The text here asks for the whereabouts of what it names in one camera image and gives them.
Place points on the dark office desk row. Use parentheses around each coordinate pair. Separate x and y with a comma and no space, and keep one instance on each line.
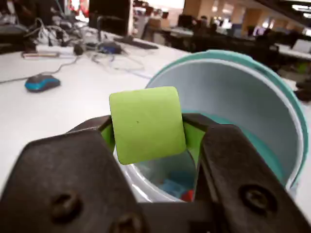
(218,41)

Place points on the white power strip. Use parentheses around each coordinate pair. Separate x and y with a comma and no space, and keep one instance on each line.
(54,50)

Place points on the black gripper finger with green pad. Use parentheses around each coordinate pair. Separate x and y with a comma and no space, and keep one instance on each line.
(60,182)
(243,182)

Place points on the red lego block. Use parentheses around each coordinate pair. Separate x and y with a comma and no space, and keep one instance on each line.
(188,196)

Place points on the blue lego block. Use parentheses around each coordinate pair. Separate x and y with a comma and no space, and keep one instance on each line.
(175,183)

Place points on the teal whale trash bin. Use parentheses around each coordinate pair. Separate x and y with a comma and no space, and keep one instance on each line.
(230,92)

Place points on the blue electronic device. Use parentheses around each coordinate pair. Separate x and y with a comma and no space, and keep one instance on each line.
(109,47)

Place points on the green lego block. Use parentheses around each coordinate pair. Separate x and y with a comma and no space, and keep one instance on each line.
(145,126)

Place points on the blue and black computer mouse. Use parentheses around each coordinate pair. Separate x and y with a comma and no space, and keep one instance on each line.
(42,83)

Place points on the black computer monitor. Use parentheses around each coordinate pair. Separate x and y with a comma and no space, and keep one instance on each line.
(109,14)

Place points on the black keyboard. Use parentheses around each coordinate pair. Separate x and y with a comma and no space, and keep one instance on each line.
(136,43)

